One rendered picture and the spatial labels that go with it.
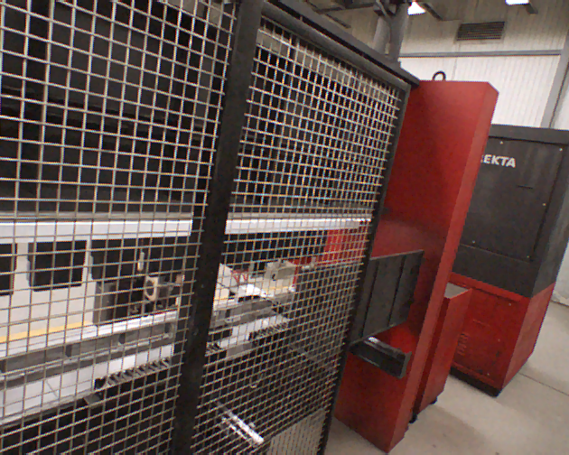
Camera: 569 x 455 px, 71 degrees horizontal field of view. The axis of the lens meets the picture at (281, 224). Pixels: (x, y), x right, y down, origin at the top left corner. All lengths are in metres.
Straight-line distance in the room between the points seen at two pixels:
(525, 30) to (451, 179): 7.10
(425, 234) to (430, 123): 0.65
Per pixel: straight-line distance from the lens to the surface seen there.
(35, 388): 1.37
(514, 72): 9.16
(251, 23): 0.78
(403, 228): 2.54
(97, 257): 1.54
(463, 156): 2.44
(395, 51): 2.43
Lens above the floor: 1.75
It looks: 11 degrees down
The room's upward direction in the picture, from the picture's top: 11 degrees clockwise
